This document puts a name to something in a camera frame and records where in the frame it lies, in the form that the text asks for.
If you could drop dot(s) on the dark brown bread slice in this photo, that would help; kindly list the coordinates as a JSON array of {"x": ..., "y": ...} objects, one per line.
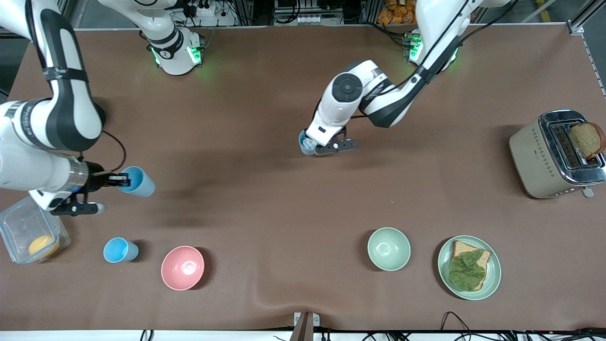
[{"x": 587, "y": 139}]

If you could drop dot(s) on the clear plastic container blue rim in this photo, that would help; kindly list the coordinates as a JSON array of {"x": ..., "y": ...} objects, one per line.
[{"x": 19, "y": 227}]

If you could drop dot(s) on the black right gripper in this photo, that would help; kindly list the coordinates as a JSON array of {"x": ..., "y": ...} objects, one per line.
[{"x": 96, "y": 179}]

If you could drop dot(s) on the metal table clamp bracket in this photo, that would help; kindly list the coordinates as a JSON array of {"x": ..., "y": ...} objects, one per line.
[{"x": 303, "y": 327}]

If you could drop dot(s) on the light blue plastic cup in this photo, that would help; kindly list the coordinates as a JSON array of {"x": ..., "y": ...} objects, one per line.
[
  {"x": 116, "y": 249},
  {"x": 303, "y": 147},
  {"x": 142, "y": 185}
]

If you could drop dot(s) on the orange packets pile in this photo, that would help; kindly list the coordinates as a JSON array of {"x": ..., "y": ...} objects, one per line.
[{"x": 395, "y": 14}]

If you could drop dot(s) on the pink bowl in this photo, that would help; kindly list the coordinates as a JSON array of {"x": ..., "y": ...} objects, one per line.
[{"x": 182, "y": 267}]

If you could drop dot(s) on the white power strip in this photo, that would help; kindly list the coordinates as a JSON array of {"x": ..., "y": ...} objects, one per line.
[{"x": 218, "y": 19}]

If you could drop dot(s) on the pale green plate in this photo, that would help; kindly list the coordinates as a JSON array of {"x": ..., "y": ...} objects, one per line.
[{"x": 492, "y": 279}]

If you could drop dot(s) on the pale green bowl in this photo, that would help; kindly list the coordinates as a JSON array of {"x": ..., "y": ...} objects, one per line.
[{"x": 389, "y": 248}]

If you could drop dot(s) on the yellow round fruit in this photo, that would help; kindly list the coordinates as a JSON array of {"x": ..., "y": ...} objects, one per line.
[{"x": 41, "y": 245}]

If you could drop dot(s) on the green lettuce leaf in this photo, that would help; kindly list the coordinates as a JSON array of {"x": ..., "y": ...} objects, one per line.
[{"x": 466, "y": 272}]

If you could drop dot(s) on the aluminium frame profile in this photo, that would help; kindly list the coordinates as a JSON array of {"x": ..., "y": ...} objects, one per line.
[{"x": 584, "y": 13}]

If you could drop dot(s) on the beige chrome toaster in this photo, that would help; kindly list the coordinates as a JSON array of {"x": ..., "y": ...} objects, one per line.
[{"x": 530, "y": 161}]

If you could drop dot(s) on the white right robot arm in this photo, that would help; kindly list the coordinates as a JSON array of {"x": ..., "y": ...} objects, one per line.
[{"x": 71, "y": 109}]

